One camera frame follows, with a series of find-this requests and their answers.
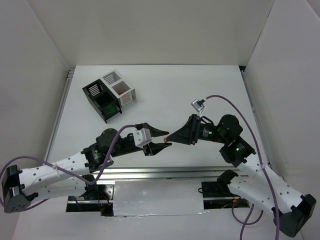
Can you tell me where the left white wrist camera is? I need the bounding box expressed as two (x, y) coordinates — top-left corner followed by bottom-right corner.
(133, 128), (152, 149)

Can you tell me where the green lego plate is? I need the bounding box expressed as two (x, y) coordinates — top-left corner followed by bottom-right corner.
(105, 105), (118, 115)

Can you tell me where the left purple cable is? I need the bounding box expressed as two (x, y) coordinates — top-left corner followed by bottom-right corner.
(0, 124), (138, 213)

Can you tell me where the aluminium front rail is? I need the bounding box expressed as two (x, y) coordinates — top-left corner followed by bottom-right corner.
(99, 166), (246, 181)

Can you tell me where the white slotted container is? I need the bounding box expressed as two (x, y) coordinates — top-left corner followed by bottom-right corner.
(100, 69), (136, 108)

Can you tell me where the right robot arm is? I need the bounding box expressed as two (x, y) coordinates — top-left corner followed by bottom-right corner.
(165, 114), (317, 238)

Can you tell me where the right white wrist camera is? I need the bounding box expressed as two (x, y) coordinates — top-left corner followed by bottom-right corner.
(191, 99), (206, 117)

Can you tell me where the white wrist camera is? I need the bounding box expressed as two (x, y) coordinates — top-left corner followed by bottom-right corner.
(191, 99), (206, 117)
(133, 128), (152, 149)

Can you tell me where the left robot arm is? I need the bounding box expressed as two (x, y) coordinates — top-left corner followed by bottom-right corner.
(0, 123), (171, 214)

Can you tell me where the black slotted container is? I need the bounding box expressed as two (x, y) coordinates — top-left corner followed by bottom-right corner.
(82, 79), (122, 123)

